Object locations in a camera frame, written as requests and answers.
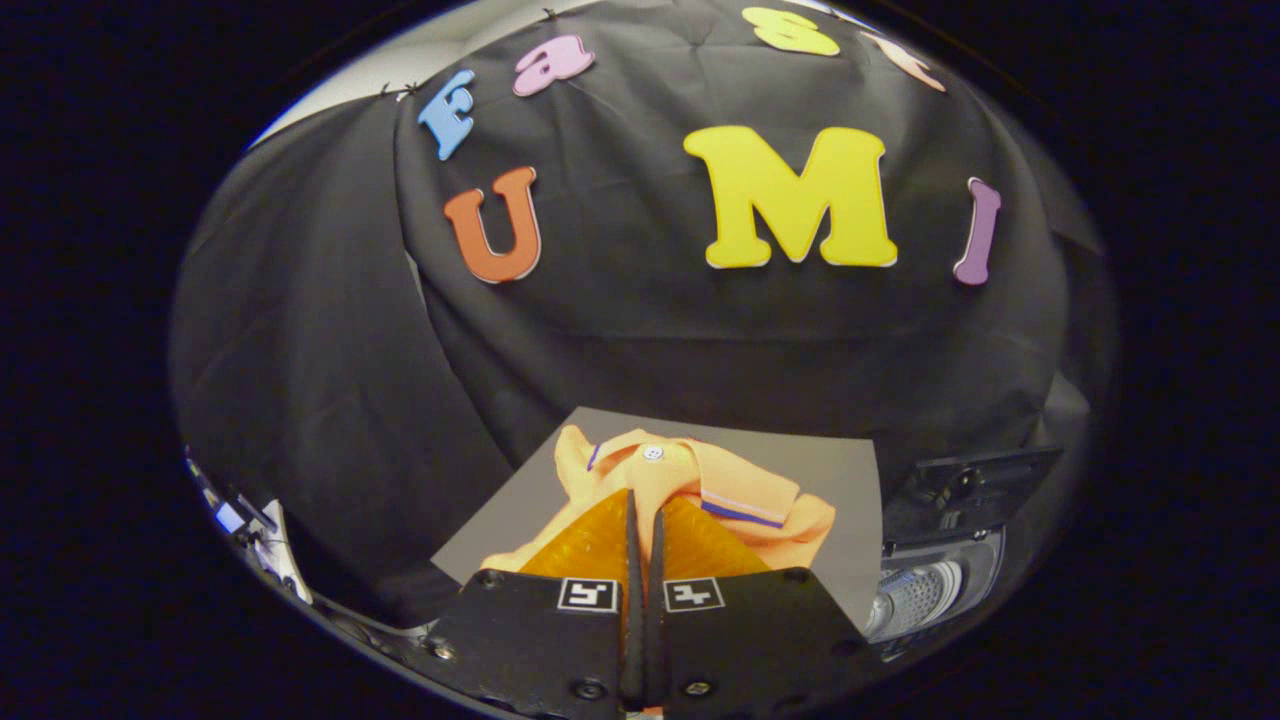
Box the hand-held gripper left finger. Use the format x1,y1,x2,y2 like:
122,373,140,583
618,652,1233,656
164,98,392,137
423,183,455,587
420,488,646,717

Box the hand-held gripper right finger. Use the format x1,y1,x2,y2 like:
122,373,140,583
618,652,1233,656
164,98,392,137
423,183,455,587
645,495,873,717

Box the orange polo shirt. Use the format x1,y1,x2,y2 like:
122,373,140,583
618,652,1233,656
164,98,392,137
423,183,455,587
482,425,837,573

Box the grey cabinet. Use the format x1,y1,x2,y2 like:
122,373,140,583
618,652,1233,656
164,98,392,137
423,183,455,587
432,407,883,631

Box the white equipment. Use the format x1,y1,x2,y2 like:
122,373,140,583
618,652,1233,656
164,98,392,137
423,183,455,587
185,450,313,607

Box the black backdrop cloth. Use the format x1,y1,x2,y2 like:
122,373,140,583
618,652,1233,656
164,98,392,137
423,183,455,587
170,0,1117,627

